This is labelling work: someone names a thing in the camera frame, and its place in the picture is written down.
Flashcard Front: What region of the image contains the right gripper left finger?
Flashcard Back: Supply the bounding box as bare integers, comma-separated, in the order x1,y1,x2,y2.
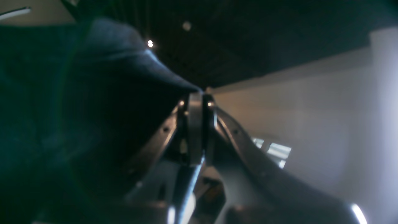
37,93,201,224

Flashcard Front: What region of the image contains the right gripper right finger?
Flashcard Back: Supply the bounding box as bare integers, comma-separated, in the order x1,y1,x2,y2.
203,95,367,224

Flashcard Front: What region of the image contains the black t-shirt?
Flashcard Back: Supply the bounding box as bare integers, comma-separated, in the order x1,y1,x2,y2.
0,18,201,224

